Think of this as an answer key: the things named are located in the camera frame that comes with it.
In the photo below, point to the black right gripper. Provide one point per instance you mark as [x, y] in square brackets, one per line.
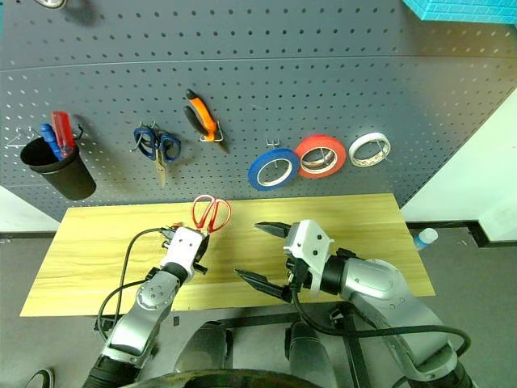
[303, 279]

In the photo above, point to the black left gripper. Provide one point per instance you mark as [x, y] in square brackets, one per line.
[204, 242]

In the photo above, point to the blue tape roll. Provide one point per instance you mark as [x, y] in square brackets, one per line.
[254, 174]

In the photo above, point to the orange and black pliers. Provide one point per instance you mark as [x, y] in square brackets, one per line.
[200, 111]

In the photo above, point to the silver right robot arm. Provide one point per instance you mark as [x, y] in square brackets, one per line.
[375, 283]

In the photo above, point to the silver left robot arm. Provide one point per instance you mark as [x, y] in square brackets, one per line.
[153, 295]

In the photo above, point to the metal tape pegboard hook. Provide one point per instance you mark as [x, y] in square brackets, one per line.
[321, 153]
[379, 145]

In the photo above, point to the metal double pegboard hook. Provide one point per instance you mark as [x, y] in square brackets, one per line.
[274, 142]

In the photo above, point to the metal scissors pegboard hook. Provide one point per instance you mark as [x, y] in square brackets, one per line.
[139, 141]

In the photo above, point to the red tape roll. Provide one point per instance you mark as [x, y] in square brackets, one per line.
[339, 155]

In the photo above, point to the white tape roll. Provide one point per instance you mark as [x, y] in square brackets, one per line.
[355, 147]

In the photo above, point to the black pegboard hook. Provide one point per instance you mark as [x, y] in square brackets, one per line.
[81, 130]

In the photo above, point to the grey metal pegboard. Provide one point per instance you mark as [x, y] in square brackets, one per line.
[282, 72]

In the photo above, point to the metal pliers holder hook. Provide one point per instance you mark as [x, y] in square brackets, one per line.
[220, 133]

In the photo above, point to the dark curved rim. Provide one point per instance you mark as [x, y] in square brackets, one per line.
[222, 380]

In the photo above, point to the black plastic cup holder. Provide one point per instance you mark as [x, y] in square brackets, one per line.
[68, 178]

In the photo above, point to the blue and white bottle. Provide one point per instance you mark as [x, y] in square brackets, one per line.
[426, 237]

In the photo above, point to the dark shoe with white sole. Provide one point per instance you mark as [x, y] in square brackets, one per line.
[40, 378]

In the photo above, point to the shiny round metal object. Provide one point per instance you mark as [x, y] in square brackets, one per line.
[50, 2]

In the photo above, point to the turquoise brick pattern box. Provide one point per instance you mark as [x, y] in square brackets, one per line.
[464, 8]

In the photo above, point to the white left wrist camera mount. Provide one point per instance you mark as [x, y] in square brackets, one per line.
[183, 246]

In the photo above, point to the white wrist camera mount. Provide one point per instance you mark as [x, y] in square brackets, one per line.
[183, 246]
[307, 242]

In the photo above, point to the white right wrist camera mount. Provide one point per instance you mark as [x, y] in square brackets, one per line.
[307, 242]

